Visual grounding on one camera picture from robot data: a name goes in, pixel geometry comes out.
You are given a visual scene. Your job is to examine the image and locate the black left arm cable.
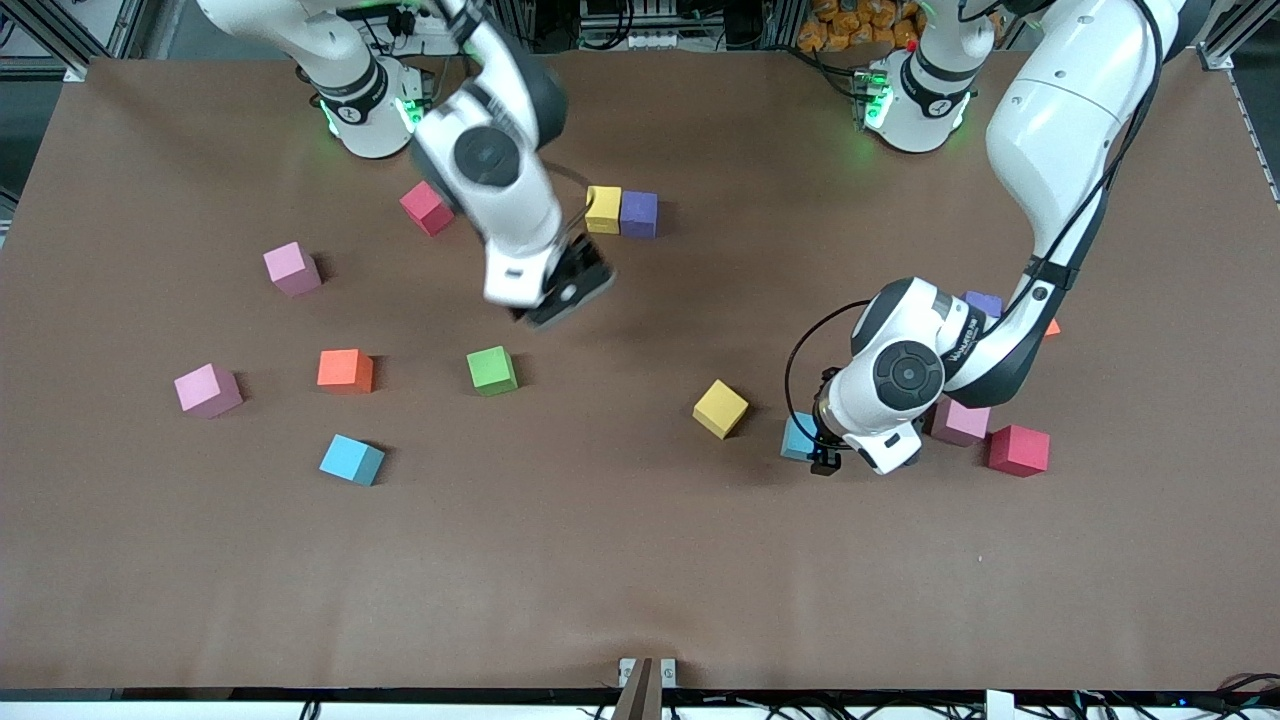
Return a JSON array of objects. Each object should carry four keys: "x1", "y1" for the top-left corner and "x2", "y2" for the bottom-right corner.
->
[{"x1": 783, "y1": 0, "x2": 1166, "y2": 453}]

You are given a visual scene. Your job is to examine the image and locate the pile of orange objects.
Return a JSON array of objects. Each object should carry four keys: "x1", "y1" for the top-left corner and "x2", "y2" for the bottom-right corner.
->
[{"x1": 797, "y1": 0, "x2": 1006, "y2": 53}]

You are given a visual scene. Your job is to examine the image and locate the green foam cube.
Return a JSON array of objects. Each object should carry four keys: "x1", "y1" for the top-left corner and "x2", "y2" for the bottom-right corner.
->
[{"x1": 465, "y1": 345, "x2": 520, "y2": 398}]

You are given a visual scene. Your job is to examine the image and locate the grey electrical equipment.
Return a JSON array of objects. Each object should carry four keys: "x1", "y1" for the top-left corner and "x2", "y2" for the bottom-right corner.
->
[{"x1": 575, "y1": 0, "x2": 686, "y2": 53}]

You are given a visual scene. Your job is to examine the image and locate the aluminium frame profile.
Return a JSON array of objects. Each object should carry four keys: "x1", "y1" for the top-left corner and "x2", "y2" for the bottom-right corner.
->
[
  {"x1": 0, "y1": 0, "x2": 151, "y2": 83},
  {"x1": 1195, "y1": 0, "x2": 1280, "y2": 73}
]

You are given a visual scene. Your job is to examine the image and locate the aluminium table edge rail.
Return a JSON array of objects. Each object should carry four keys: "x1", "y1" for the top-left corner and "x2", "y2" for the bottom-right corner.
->
[{"x1": 1225, "y1": 68, "x2": 1280, "y2": 211}]

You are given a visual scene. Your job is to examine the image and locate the small metal bracket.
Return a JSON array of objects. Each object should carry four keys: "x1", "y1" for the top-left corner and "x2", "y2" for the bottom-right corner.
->
[{"x1": 618, "y1": 657, "x2": 677, "y2": 689}]

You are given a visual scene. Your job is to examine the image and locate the blue foam cube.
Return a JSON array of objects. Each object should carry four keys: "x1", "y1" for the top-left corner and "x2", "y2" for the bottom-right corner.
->
[
  {"x1": 780, "y1": 413, "x2": 823, "y2": 463},
  {"x1": 318, "y1": 434, "x2": 386, "y2": 488}
]

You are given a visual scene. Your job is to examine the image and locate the white power strip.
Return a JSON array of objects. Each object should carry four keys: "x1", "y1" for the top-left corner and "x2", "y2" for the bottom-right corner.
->
[{"x1": 383, "y1": 0, "x2": 501, "y2": 57}]

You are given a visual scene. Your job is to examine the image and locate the pink foam cube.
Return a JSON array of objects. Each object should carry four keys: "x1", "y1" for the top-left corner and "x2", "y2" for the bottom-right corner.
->
[
  {"x1": 262, "y1": 241, "x2": 324, "y2": 299},
  {"x1": 925, "y1": 396, "x2": 993, "y2": 448},
  {"x1": 173, "y1": 362, "x2": 245, "y2": 420}
]

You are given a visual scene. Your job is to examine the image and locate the brown table mat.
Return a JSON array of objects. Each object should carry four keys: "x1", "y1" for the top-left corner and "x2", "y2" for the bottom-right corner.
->
[{"x1": 0, "y1": 50, "x2": 1280, "y2": 693}]

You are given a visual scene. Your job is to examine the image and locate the yellow foam cube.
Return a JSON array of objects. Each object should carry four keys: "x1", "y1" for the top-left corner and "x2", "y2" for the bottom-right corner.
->
[
  {"x1": 692, "y1": 378, "x2": 750, "y2": 441},
  {"x1": 585, "y1": 185, "x2": 623, "y2": 236}
]

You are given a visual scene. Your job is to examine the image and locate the black cable bundle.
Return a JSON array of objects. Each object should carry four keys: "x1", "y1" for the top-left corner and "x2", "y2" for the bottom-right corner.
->
[{"x1": 580, "y1": 690, "x2": 1280, "y2": 720}]

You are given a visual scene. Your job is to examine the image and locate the red foam cube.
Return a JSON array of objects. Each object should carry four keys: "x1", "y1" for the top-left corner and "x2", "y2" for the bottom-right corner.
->
[
  {"x1": 399, "y1": 180, "x2": 456, "y2": 237},
  {"x1": 988, "y1": 424, "x2": 1052, "y2": 479}
]

